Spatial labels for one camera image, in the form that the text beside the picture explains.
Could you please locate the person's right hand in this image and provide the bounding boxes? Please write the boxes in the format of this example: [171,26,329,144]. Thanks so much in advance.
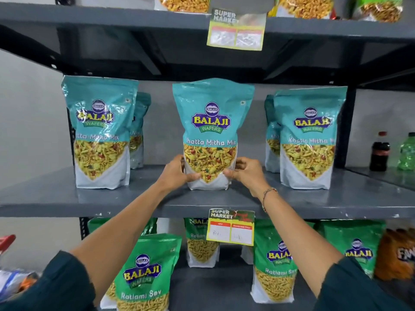
[223,157,271,198]

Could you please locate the person's left hand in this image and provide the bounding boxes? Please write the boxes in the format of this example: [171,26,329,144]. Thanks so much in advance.
[156,154,201,195]

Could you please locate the teal snack mix pouch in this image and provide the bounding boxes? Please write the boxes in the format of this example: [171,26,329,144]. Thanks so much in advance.
[172,78,255,191]
[264,94,281,173]
[129,92,152,170]
[274,86,348,190]
[61,75,139,190]

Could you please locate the person's right forearm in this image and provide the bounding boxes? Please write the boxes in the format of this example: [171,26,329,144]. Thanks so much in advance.
[254,188,343,298]

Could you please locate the person's left forearm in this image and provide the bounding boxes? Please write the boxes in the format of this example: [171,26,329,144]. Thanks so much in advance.
[70,181,172,306]

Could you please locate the yellow shelf price tag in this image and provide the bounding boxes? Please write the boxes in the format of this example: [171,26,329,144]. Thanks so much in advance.
[206,8,267,51]
[206,208,255,246]

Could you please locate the green sev snack pouch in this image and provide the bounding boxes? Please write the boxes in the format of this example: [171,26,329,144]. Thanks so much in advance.
[250,219,316,304]
[316,220,386,278]
[87,217,158,310]
[184,218,220,268]
[115,233,183,311]

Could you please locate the grey metal shelf rack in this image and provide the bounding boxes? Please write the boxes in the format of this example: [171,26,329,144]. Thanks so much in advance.
[0,0,415,311]

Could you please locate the dark cola bottle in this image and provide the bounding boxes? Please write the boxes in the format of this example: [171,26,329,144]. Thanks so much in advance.
[369,131,391,172]

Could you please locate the grey side shelf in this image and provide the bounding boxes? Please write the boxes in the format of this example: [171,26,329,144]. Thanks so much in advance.
[346,166,415,192]

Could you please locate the dark green shirt sleeve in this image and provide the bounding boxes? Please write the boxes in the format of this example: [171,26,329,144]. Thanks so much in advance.
[0,250,98,311]
[313,255,415,311]

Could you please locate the yellow snack pouch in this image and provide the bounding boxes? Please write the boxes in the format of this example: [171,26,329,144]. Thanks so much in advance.
[268,0,334,19]
[154,0,211,13]

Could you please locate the green soda bottle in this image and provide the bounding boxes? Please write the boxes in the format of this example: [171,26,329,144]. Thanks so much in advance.
[397,132,415,171]

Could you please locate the orange soda bottle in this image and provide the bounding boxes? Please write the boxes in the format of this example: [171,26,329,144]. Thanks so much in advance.
[374,228,415,281]

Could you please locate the red packet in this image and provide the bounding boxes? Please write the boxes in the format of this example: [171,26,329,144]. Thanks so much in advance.
[0,234,16,256]

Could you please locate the pale plastic packets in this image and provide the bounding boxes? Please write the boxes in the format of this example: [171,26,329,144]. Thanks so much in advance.
[0,268,39,302]

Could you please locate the green topped snack pouch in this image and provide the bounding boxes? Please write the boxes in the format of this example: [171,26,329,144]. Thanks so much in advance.
[352,0,405,23]

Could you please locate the thin wrist bracelet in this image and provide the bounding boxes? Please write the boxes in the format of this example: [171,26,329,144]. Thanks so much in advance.
[261,187,279,214]

